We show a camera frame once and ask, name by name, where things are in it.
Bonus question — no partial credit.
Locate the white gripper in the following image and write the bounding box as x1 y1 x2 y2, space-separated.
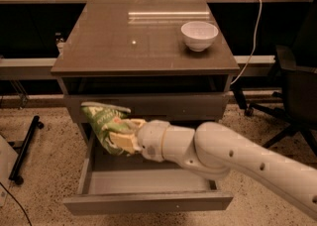
110 119 169 163

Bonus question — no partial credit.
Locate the green jalapeno chip bag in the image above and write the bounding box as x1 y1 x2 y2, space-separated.
81 102 135 156

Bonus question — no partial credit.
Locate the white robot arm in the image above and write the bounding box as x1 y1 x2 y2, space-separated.
110 121 317 219

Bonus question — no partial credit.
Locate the open grey bottom drawer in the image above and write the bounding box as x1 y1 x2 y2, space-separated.
63 135 233 215

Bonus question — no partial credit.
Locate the closed grey middle drawer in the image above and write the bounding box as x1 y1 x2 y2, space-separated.
63 93 228 123

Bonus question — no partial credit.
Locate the grey drawer cabinet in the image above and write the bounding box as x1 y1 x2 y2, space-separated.
50 0 241 145

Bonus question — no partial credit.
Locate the black wheeled stand base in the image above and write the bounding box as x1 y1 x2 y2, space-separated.
9 115 44 185

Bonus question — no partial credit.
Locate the white ceramic bowl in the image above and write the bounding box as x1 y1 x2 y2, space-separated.
180 21 219 52

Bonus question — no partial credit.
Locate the black office chair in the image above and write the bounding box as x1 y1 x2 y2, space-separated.
245 1 317 155

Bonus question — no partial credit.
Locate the black floor cable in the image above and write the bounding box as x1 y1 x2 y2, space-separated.
0 181 34 226

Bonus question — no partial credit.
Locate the white hanging cable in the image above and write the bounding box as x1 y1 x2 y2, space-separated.
230 0 263 85

